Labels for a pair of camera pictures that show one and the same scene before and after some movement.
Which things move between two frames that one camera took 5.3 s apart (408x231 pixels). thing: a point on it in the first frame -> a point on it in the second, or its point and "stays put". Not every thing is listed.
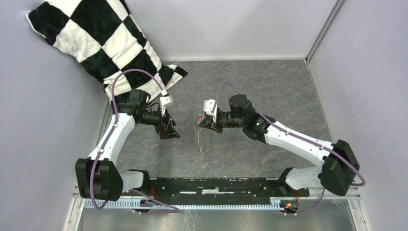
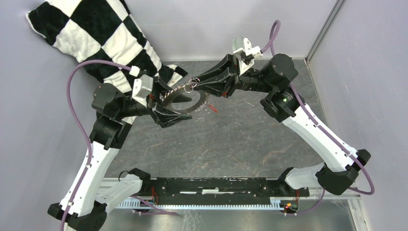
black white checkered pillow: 104,37 stays put
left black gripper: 168,132 -> 162,115
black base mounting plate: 219,188 stays put
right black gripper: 210,124 -> 228,64
